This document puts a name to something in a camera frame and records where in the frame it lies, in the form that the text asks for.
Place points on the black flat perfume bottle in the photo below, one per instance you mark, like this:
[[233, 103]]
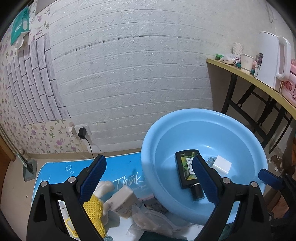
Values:
[[187, 177]]

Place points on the black wall plug adapter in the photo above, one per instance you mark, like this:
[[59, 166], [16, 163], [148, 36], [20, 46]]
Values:
[[82, 133]]

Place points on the yellow mesh bag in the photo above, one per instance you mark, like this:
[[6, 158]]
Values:
[[94, 210]]

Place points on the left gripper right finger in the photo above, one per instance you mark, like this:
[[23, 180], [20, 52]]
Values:
[[251, 221]]

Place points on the pink container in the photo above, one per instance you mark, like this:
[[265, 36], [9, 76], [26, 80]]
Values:
[[288, 88]]

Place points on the yellow side table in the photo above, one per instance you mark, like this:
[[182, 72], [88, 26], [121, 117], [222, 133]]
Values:
[[271, 98]]

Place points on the white USB charger plug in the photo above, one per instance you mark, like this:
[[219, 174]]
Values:
[[220, 164]]

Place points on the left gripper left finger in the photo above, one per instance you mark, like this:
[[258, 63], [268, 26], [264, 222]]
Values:
[[46, 220]]

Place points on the clear bag of cotton swabs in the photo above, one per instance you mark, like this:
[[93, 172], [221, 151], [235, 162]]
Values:
[[146, 220]]

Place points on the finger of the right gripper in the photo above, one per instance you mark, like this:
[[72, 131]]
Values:
[[270, 179]]

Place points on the teal hanging plastic bag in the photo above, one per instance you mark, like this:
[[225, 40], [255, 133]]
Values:
[[20, 28]]

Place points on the grey dustpan with handle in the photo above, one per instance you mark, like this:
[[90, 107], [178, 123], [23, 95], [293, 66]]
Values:
[[29, 168]]

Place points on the white electric kettle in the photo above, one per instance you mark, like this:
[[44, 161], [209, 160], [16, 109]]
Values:
[[273, 59]]

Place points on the white paper cup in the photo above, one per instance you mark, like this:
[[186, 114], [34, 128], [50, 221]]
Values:
[[246, 63]]

